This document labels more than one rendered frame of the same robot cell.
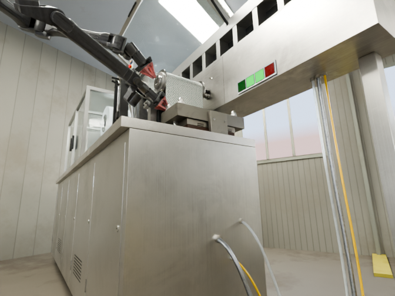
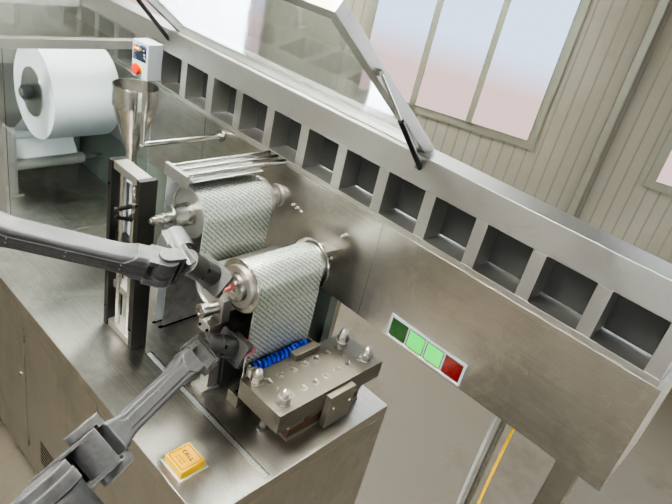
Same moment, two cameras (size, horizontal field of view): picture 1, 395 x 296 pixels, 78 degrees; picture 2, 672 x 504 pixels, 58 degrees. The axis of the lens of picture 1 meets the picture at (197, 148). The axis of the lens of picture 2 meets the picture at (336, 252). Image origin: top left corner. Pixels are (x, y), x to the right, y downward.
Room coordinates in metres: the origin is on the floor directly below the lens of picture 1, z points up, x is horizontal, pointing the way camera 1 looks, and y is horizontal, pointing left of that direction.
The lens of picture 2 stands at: (-0.08, 0.39, 2.12)
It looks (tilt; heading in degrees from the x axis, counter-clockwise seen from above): 29 degrees down; 342
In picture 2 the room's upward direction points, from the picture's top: 14 degrees clockwise
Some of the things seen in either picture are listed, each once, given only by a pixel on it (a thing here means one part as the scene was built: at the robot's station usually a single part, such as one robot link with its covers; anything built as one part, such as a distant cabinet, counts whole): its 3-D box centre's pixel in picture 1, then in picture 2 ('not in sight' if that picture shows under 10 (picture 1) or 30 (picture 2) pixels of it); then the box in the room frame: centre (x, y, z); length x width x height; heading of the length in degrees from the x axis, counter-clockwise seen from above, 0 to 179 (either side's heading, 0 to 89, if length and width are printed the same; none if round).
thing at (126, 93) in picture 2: not in sight; (135, 94); (1.87, 0.52, 1.50); 0.14 x 0.14 x 0.06
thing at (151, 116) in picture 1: (149, 117); (209, 344); (1.23, 0.25, 1.05); 0.06 x 0.05 x 0.31; 124
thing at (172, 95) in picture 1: (184, 107); (281, 327); (1.24, 0.06, 1.11); 0.23 x 0.01 x 0.18; 124
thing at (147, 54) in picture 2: (133, 64); (144, 59); (1.69, 0.48, 1.66); 0.07 x 0.07 x 0.10; 40
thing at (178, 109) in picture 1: (204, 121); (313, 377); (1.16, -0.04, 1.00); 0.40 x 0.16 x 0.06; 124
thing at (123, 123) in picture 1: (114, 171); (78, 238); (2.02, 0.70, 0.88); 2.52 x 0.66 x 0.04; 34
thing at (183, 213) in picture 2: not in sight; (179, 215); (1.41, 0.36, 1.34); 0.06 x 0.06 x 0.06; 34
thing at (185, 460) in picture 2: not in sight; (184, 460); (0.96, 0.30, 0.91); 0.07 x 0.07 x 0.02; 34
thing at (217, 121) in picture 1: (218, 123); (338, 405); (1.09, -0.10, 0.97); 0.10 x 0.03 x 0.11; 124
